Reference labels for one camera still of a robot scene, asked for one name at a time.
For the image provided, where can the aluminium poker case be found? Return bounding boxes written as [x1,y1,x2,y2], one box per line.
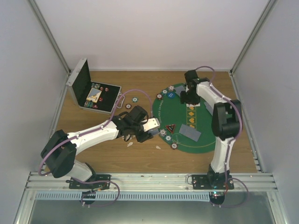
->
[66,58,121,115]

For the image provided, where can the clear round button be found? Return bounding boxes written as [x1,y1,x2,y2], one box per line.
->
[172,133,185,144]

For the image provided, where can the chips in case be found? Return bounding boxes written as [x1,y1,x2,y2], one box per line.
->
[92,83,100,89]

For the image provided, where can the face up community card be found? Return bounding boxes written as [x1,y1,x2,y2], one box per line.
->
[186,104,200,108]

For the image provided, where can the card pack in case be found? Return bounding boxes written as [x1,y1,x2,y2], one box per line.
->
[86,88,102,103]

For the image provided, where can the blue playing card deck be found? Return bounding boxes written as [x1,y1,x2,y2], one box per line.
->
[149,129,159,136]

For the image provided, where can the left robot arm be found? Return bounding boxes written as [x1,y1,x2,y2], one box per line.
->
[41,106,160,189]

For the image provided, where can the red triangle dealer button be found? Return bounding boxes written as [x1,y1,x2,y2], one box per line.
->
[165,124,176,134]

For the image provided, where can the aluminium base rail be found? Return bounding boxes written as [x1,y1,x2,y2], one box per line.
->
[25,173,277,202]

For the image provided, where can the round green poker mat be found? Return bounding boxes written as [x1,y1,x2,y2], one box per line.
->
[152,83,216,154]

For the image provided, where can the white debris pile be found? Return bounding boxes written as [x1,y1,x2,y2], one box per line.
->
[125,138,162,150]

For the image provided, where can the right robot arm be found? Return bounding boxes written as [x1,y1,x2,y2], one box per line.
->
[180,67,242,189]

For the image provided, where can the ten chips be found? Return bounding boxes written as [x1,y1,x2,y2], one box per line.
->
[159,129,166,136]
[169,85,175,91]

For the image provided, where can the blue small blind button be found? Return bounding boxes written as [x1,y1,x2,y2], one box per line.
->
[167,92,176,99]

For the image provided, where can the hundred chips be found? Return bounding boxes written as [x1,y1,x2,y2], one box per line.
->
[171,143,178,150]
[156,94,163,100]

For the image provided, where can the green fifty chip stack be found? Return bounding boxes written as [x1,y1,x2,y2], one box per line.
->
[132,97,138,103]

